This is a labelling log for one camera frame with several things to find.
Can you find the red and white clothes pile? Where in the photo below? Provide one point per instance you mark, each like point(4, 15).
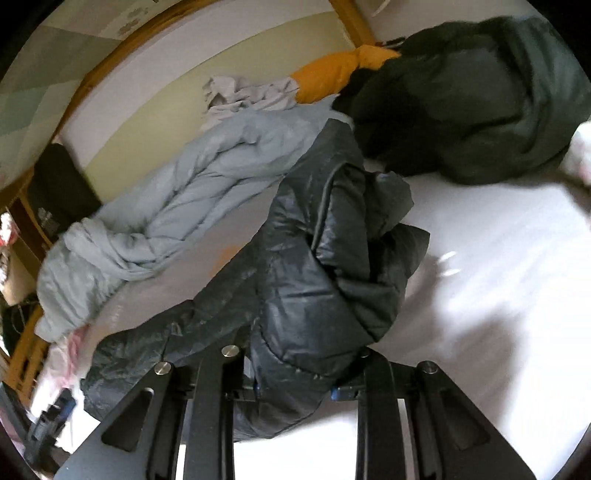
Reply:
point(7, 235)

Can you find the dark green jacket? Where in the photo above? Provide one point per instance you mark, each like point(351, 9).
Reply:
point(485, 101)

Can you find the orange cloth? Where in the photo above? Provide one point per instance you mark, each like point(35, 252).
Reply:
point(332, 74)

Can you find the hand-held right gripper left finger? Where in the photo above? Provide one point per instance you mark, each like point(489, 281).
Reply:
point(226, 369)

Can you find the navy puffer jacket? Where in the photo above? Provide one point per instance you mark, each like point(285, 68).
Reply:
point(314, 277)

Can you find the cream headboard panel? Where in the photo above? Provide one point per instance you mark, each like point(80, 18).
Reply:
point(184, 92)

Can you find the wooden bed frame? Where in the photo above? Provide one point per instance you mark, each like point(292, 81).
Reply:
point(355, 23)

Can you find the pale grey crumpled cloth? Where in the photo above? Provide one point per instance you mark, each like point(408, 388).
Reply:
point(240, 97)

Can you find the pink floral cloth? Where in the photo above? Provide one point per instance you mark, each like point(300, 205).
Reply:
point(64, 360)

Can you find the white and pink cloth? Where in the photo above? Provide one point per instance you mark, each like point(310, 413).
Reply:
point(579, 152)

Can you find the light grey puffer jacket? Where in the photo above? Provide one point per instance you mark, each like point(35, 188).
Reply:
point(184, 194)

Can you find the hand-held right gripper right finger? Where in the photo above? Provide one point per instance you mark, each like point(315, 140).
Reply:
point(341, 393)

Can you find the black garment with white print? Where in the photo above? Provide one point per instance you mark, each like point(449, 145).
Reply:
point(60, 184)

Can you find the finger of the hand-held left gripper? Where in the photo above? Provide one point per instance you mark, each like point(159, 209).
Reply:
point(67, 408)

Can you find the black fleece garment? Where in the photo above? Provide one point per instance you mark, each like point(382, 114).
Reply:
point(364, 120)

